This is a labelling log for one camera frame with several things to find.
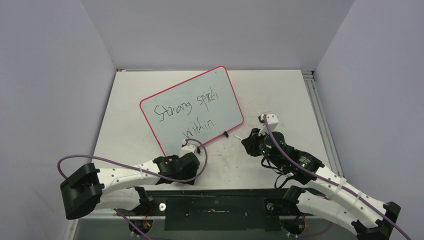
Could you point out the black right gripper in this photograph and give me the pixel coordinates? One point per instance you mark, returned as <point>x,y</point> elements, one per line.
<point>251,142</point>

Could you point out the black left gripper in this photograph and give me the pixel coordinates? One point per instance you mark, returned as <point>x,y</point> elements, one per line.
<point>190,175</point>

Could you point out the pink framed whiteboard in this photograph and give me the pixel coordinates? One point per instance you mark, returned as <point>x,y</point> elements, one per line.
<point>203,107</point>

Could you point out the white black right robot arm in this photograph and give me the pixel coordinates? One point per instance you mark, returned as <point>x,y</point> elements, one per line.
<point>326,195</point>

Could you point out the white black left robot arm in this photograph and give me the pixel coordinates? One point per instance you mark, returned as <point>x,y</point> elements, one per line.
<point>90,188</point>

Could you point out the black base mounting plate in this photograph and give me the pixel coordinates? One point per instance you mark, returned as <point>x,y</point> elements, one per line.
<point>216,210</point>

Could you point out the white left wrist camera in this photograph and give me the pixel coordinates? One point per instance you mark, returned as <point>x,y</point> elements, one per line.
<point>188,148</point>

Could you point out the aluminium rail right side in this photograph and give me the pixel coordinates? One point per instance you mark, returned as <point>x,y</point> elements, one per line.
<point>326,135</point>

